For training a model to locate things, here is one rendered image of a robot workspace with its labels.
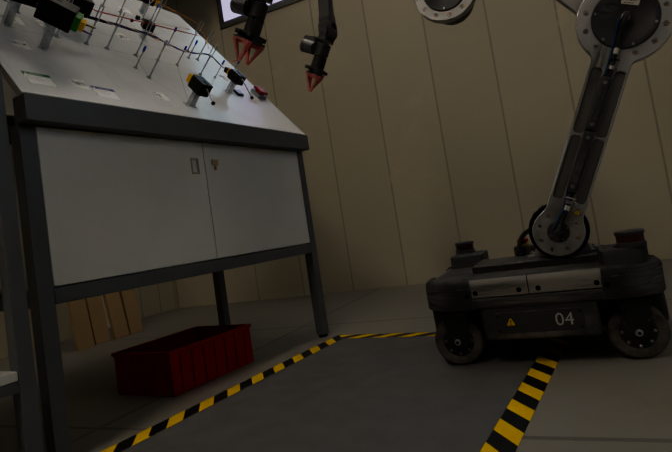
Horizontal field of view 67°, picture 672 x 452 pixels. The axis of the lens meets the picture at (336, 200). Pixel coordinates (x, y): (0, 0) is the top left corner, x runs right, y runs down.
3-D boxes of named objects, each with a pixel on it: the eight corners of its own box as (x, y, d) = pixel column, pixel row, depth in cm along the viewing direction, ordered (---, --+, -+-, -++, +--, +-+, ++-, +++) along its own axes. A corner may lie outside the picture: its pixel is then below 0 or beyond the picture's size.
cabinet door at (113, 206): (217, 258, 169) (201, 142, 171) (54, 286, 122) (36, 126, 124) (213, 259, 170) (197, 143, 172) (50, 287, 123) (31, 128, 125)
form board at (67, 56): (18, 97, 120) (21, 91, 120) (-119, -89, 159) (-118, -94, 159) (303, 137, 221) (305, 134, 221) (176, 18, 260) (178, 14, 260)
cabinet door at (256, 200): (311, 242, 215) (298, 151, 218) (219, 258, 169) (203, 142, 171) (306, 243, 217) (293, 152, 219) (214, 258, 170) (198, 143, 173)
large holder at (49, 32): (-4, 20, 141) (12, -28, 136) (62, 51, 149) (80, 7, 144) (-12, 26, 136) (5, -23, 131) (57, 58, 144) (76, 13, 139)
